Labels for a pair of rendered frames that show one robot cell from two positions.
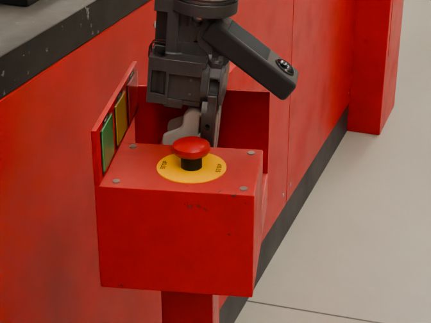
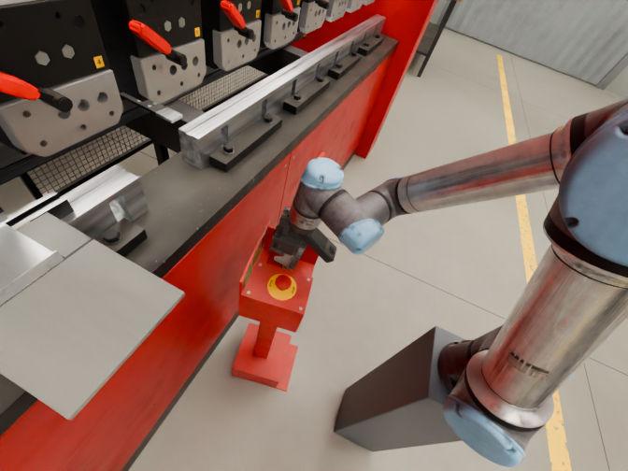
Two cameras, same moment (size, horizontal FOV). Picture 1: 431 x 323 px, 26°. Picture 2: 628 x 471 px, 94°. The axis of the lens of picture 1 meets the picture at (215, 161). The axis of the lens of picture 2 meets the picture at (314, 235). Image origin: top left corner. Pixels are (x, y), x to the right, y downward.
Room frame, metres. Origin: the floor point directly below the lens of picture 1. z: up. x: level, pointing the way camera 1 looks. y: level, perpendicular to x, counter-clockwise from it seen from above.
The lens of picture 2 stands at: (0.51, 0.05, 1.42)
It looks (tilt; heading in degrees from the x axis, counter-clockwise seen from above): 50 degrees down; 350
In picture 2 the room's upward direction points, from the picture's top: 20 degrees clockwise
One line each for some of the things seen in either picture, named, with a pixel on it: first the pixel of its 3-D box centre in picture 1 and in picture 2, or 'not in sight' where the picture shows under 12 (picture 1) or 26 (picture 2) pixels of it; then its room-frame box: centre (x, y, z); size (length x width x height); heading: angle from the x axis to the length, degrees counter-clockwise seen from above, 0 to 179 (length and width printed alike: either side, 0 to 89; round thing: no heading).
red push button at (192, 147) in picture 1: (191, 157); (282, 284); (0.86, 0.02, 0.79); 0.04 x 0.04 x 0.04
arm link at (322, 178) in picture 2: not in sight; (319, 189); (0.95, 0.00, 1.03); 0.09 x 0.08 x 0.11; 47
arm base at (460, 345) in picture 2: not in sight; (481, 369); (0.73, -0.44, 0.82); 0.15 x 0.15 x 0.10
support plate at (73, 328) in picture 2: not in sight; (57, 297); (0.66, 0.33, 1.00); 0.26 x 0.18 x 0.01; 70
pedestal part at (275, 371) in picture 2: not in sight; (267, 356); (0.91, 0.00, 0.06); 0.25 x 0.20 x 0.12; 83
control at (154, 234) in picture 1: (188, 172); (281, 276); (0.91, 0.03, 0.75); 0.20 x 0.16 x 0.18; 173
